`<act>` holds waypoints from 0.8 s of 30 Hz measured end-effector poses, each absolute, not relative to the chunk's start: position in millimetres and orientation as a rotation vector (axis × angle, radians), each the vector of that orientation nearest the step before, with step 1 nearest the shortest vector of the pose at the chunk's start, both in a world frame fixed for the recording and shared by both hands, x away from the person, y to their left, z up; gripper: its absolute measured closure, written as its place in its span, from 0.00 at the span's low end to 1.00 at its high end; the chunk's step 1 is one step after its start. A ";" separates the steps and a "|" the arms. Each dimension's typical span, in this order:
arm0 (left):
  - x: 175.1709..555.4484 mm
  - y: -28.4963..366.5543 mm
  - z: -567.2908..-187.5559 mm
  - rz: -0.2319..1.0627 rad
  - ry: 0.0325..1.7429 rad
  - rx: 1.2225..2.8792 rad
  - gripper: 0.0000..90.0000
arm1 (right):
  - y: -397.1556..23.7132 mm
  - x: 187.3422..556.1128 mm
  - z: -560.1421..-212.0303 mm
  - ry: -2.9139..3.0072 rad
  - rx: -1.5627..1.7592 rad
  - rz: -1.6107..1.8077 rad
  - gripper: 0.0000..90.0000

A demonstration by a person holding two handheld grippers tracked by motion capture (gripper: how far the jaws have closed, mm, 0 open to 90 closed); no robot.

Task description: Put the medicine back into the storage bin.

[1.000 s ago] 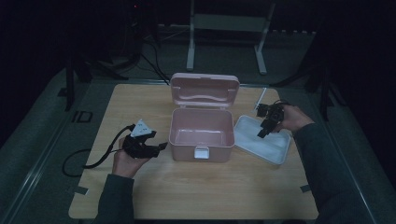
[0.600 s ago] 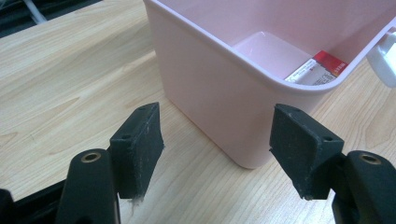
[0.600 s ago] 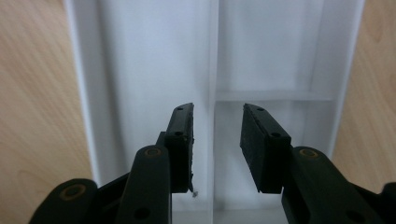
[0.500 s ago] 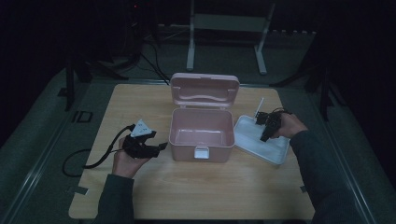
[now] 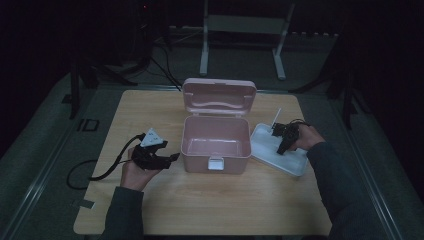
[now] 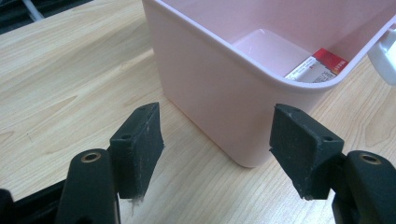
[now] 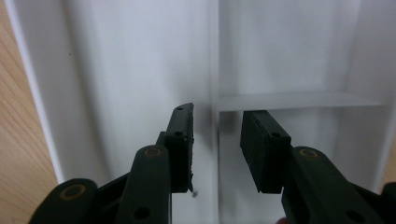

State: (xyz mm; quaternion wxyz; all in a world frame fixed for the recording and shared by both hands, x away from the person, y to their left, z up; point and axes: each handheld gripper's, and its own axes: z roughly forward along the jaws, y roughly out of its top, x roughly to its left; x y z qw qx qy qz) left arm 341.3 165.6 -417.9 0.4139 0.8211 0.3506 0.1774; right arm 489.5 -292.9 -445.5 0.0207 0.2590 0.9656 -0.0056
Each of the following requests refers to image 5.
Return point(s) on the pink plastic storage box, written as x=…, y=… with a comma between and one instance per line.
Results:
x=216, y=156

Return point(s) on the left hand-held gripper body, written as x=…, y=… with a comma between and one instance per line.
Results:
x=150, y=153

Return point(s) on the white metal stand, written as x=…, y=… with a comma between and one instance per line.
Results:
x=243, y=25

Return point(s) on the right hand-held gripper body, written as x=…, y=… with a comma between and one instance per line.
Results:
x=289, y=133

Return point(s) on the person's right hand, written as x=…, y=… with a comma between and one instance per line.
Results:
x=308, y=138

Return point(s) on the white plastic tray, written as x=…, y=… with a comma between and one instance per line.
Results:
x=286, y=160

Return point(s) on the black stand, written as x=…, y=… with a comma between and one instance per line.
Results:
x=346, y=100
x=75, y=90

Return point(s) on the person's left hand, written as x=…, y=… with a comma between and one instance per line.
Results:
x=135, y=176

